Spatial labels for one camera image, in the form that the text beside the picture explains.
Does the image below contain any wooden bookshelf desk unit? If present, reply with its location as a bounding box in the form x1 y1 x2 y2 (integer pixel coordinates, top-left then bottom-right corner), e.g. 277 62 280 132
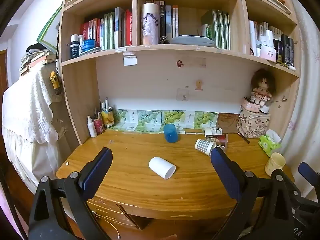
55 0 303 231

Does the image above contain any green framed picture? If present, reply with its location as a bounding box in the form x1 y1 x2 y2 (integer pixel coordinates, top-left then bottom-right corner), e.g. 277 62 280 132
36 4 63 53

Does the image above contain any printed fabric storage bag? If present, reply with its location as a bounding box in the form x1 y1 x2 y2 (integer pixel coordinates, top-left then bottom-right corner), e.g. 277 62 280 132
237 105 271 138

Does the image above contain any blue plastic cup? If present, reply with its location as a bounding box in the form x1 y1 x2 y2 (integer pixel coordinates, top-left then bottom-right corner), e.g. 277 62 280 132
163 123 179 144

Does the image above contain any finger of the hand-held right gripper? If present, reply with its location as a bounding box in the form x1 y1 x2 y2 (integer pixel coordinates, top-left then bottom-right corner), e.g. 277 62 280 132
298 162 320 190

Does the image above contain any blue jar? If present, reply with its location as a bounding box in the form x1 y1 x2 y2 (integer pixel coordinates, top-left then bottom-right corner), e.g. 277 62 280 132
83 39 97 53

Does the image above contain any brown pen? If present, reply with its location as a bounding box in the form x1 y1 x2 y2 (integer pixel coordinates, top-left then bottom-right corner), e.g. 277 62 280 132
237 132 250 144

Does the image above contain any row of red green books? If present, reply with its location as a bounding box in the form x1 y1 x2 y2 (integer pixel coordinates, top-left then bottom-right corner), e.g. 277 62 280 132
79 7 133 50

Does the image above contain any white lace cloth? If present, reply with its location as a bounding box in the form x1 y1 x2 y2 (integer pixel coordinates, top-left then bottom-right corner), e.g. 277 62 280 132
1 65 66 195

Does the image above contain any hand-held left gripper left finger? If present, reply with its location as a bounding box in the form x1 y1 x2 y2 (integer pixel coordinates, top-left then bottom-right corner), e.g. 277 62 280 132
28 147 113 240

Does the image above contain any white printed paper cup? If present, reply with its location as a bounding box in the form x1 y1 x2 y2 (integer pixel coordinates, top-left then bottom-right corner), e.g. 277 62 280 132
204 126 223 138

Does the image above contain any brown-haired rag doll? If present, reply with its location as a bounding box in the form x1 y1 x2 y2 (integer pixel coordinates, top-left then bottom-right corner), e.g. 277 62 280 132
250 68 276 105

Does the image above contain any cream mug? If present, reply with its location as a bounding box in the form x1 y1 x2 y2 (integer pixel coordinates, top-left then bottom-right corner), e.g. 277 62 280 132
265 152 286 177

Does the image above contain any checkered paper cup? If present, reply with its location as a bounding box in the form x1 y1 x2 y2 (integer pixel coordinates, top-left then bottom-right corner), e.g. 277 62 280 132
195 138 217 156

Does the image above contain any red cylindrical container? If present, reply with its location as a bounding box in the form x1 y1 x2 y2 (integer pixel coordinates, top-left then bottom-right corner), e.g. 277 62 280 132
93 118 106 135

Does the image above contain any plain white cup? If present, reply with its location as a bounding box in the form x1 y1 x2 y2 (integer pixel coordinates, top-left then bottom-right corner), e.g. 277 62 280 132
148 156 176 180

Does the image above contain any white spray bottle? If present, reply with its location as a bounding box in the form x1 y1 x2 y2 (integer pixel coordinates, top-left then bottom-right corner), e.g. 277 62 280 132
87 116 98 138

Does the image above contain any brown wooden board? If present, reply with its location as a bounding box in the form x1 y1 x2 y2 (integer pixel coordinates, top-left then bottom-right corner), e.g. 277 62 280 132
216 113 241 134

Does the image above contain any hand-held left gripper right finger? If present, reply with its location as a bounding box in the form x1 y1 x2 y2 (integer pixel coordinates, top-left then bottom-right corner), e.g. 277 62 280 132
210 146 297 240

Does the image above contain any white pink cosmetic bottle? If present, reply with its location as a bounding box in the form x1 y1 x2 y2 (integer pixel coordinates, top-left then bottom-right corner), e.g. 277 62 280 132
259 29 277 63

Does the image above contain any floral white scroll tube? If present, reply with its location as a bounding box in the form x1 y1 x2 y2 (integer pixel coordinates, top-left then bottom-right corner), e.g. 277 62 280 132
141 2 160 46

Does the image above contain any white cable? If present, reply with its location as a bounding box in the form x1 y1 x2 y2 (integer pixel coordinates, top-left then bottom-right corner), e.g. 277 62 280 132
91 210 121 238

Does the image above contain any floral curtain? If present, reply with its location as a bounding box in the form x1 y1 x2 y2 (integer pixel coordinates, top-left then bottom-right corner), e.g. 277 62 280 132
277 0 320 180

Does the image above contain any grey pouch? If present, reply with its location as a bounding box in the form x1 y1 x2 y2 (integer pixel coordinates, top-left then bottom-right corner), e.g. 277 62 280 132
170 35 217 47

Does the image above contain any wooden drawer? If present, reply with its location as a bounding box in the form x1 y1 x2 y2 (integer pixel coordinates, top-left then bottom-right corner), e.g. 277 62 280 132
86 197 141 230

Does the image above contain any row of dark spine books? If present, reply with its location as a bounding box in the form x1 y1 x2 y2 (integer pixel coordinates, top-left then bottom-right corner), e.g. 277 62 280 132
158 0 180 40

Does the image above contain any yellow hanging toy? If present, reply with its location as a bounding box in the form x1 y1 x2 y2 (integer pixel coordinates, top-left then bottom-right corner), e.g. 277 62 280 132
49 71 63 96

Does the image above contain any dark bottle white cap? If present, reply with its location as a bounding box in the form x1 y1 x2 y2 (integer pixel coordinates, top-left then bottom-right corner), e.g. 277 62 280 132
70 34 80 60

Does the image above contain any green grape leaflet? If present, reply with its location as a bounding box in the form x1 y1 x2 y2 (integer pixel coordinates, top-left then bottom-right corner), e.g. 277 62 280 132
135 110 162 133
160 110 187 134
110 109 139 131
185 111 219 129

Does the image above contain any row of white black boxes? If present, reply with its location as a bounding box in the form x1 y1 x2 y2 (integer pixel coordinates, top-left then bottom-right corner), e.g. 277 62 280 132
248 19 295 67

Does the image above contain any white paper label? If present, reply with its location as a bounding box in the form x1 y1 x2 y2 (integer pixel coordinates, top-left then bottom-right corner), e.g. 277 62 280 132
123 52 138 66

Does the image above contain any pink spotted box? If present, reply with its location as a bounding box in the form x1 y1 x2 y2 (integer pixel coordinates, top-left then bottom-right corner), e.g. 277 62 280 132
241 98 267 112

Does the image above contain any yellow pen holder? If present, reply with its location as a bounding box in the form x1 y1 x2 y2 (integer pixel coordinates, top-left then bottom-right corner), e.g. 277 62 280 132
101 107 116 128

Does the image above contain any green tissue pack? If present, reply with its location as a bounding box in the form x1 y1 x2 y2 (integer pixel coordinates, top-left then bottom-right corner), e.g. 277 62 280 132
258 129 282 157

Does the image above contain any pile of old books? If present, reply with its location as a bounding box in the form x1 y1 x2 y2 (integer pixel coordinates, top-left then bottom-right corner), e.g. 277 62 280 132
19 49 58 77

